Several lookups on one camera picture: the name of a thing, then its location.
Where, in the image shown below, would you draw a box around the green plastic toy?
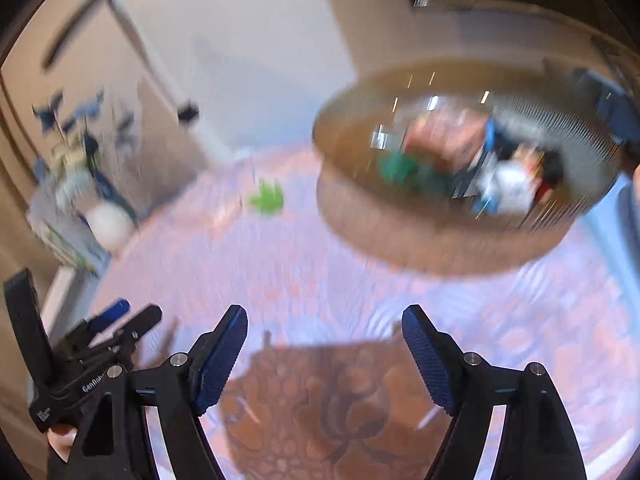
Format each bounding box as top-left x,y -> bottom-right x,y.
248,180 -> 284,214

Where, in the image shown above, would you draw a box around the blue white artificial flowers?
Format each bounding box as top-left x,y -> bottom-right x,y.
32,89 -> 141,209

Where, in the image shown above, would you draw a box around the person left hand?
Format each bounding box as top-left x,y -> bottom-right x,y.
47,425 -> 78,462

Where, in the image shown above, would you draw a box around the small doll figure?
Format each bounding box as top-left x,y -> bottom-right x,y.
518,145 -> 564,205

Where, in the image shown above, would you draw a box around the pink patterned tablecloth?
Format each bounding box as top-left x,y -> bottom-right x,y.
92,150 -> 639,479

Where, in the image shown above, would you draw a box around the blue white card packet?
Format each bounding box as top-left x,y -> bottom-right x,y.
472,119 -> 540,218

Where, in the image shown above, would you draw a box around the amber ribbed glass bowl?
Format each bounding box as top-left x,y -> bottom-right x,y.
311,58 -> 626,233

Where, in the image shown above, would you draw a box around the pink card box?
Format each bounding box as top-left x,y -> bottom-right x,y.
402,107 -> 489,174

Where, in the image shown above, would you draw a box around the white floor lamp pole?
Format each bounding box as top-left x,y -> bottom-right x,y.
41,0 -> 200,128

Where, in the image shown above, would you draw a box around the white ribbed vase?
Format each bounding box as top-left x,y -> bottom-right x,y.
86,202 -> 136,254

